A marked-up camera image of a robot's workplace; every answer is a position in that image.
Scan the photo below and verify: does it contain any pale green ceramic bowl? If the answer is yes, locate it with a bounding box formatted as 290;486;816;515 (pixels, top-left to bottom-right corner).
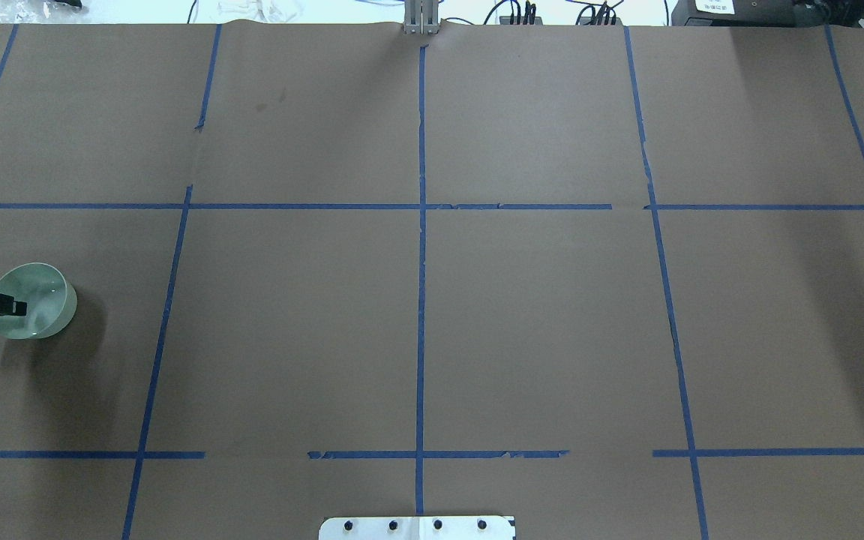
0;262;78;341

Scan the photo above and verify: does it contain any black printer box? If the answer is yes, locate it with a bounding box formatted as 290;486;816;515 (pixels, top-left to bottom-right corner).
670;1;864;28

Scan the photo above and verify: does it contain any black power strip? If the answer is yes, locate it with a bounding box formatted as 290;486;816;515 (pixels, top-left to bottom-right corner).
490;1;543;26
574;2;620;26

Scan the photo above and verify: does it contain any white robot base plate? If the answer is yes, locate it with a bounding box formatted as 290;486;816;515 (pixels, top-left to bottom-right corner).
318;515;517;539

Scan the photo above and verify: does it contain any aluminium frame post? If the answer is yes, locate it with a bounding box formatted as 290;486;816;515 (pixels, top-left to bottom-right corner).
402;0;441;35

